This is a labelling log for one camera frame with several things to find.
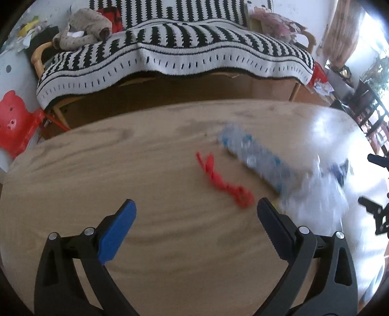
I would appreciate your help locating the pink floral cloth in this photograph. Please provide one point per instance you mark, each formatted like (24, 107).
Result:
(276, 24)

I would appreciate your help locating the red twisted wrapper strip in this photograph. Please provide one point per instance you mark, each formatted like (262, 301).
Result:
(226, 187)

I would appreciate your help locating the yellow toy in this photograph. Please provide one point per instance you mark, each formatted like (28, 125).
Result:
(29, 27)

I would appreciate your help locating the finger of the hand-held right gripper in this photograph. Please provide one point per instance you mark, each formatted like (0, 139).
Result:
(369, 205)
(378, 159)

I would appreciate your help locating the white paper napkin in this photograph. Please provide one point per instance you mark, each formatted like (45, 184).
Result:
(316, 194)

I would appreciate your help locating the white cabinet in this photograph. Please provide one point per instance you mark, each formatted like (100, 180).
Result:
(18, 79)

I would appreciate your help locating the black chair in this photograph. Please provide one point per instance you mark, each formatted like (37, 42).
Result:
(370, 106)

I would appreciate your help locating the beige curtain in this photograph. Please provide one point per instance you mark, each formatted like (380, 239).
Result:
(342, 33)

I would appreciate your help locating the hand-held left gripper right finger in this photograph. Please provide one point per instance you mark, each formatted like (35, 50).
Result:
(273, 226)

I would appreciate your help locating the beige plush toy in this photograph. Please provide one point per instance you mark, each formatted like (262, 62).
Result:
(82, 29)

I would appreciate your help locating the red black cloth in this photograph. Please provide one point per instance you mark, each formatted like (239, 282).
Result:
(112, 18)

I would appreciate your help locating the wooden frame sofa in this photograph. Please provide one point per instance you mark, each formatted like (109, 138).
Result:
(182, 91)

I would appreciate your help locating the red bear-shaped stool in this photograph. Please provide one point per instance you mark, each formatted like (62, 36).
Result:
(15, 118)

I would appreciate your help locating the dark blue wrapper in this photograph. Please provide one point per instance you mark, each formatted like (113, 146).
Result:
(339, 171)

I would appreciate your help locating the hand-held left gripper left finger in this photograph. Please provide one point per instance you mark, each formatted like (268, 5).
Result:
(117, 226)

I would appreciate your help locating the black white striped blanket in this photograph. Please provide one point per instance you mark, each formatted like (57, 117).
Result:
(182, 45)

